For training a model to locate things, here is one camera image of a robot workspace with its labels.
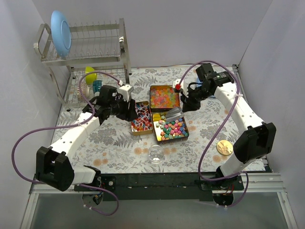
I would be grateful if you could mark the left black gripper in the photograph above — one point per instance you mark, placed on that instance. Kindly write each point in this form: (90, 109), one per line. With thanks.
(127, 109)

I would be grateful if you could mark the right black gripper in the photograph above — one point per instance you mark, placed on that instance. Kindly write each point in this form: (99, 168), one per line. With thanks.
(190, 99)

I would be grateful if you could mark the silver metal scoop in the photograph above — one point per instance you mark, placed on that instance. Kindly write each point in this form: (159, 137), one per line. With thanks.
(174, 114)

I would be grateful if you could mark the tin of star candies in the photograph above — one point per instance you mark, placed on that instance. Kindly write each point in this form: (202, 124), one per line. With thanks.
(169, 132)

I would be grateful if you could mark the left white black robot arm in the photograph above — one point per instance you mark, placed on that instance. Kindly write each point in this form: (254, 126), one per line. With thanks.
(53, 163)

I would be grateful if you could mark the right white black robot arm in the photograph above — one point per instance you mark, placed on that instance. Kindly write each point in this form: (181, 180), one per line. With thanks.
(256, 136)

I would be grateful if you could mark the tin of gummy candies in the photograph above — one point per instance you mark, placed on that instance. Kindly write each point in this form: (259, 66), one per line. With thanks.
(163, 98)

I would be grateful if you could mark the floral table mat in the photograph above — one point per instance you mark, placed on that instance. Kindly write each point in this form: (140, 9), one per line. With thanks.
(113, 149)

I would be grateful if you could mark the clear round plastic container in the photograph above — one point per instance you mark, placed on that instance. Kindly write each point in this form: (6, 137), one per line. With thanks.
(156, 154)

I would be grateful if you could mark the teal white cup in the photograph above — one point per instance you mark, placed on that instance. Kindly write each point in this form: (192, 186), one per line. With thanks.
(96, 86)

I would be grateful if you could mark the gold round lid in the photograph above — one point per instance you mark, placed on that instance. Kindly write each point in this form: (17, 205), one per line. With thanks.
(224, 147)

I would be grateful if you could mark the patterned beige cup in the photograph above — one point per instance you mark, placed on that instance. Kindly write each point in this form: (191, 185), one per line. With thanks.
(85, 90)

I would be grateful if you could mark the yellow green bowl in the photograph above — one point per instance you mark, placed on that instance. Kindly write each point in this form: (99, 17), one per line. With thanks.
(91, 75)

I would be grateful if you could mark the steel dish rack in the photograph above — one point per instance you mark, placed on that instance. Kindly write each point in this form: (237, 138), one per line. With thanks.
(102, 46)

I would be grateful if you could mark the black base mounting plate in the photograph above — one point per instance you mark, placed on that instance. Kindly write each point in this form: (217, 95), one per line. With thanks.
(164, 186)

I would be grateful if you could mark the blue plate in rack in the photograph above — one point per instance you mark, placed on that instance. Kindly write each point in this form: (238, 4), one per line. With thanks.
(61, 34)

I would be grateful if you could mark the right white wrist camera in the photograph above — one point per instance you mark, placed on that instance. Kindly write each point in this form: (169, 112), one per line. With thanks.
(180, 87)

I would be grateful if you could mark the aluminium frame rail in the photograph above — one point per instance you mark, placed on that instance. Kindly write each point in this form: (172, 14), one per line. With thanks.
(258, 183)

